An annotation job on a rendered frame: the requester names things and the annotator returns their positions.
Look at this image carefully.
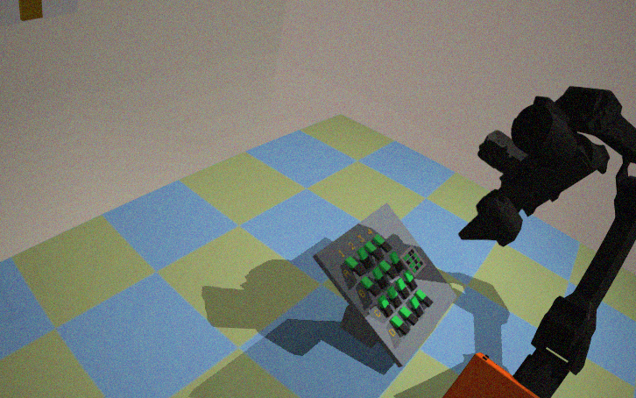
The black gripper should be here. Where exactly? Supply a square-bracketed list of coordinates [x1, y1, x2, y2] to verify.
[458, 159, 566, 247]

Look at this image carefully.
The grey switch panel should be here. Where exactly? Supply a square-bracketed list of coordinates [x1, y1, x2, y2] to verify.
[313, 203, 457, 367]

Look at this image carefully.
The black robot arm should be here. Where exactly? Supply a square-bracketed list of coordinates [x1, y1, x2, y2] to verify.
[477, 86, 636, 398]

